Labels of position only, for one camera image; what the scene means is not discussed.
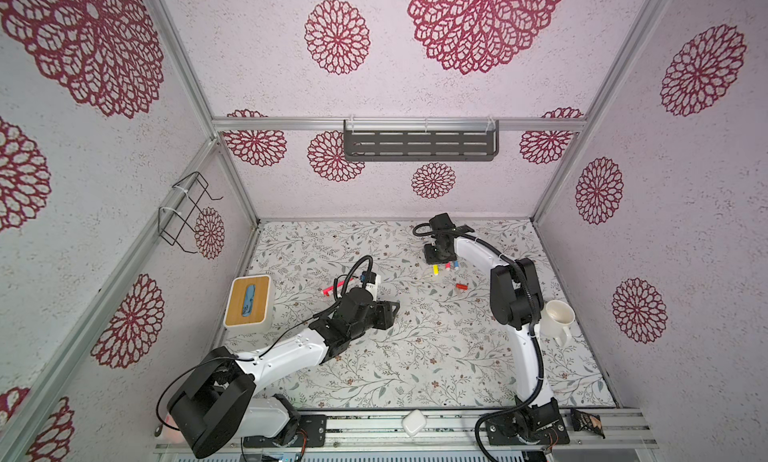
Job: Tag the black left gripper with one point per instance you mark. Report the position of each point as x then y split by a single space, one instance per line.
385 316

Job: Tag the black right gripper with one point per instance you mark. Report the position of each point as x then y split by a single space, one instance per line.
429 256

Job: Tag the pink highlighter pen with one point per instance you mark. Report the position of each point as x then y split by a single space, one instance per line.
327 291

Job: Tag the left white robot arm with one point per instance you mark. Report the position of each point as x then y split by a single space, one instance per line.
218 401

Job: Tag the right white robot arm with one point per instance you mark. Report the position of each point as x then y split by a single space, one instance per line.
516 303

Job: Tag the white wooden-top tissue box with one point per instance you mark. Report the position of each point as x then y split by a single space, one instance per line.
260 320

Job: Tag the blue tissue pack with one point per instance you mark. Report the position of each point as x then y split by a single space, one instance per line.
248 301

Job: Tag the cream ceramic mug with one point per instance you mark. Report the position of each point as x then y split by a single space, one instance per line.
557 318

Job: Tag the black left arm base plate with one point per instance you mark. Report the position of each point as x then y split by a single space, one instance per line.
308 431

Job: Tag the white pad on rail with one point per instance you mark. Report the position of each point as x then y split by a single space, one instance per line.
414 422

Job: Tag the dark metal wall shelf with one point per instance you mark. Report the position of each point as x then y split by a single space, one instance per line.
400 144

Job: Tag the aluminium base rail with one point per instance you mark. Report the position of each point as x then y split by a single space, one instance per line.
452 435

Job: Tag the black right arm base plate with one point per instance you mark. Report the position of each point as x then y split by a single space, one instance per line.
531 427

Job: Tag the black wire wall rack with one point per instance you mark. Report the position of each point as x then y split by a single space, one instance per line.
193 224

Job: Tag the small circuit board on rail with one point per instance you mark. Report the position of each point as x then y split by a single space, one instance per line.
584 421

